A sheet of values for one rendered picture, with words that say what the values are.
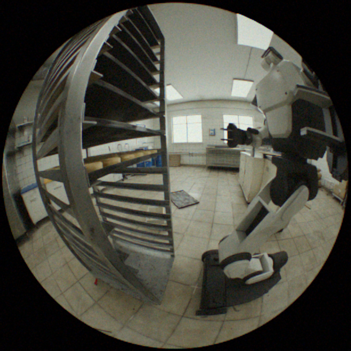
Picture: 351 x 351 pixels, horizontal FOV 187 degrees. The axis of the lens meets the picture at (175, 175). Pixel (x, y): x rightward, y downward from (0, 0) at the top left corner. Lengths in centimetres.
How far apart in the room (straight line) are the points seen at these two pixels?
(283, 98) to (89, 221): 48
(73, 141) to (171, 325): 103
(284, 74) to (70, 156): 47
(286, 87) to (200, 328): 122
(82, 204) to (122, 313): 99
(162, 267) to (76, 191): 87
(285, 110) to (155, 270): 109
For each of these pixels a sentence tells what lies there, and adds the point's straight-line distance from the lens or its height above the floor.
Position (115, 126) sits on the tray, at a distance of 25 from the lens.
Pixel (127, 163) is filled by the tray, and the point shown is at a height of 96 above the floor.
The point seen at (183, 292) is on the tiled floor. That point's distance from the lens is 102.
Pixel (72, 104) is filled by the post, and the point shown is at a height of 106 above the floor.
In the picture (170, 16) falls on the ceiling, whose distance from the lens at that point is 215.
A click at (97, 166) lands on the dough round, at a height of 97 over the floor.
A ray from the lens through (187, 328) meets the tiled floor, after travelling 100.
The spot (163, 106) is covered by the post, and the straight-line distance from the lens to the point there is 56.
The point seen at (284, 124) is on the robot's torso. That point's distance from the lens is 37.
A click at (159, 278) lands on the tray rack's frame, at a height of 15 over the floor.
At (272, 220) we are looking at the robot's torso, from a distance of 38.
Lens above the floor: 99
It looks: 16 degrees down
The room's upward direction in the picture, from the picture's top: 2 degrees counter-clockwise
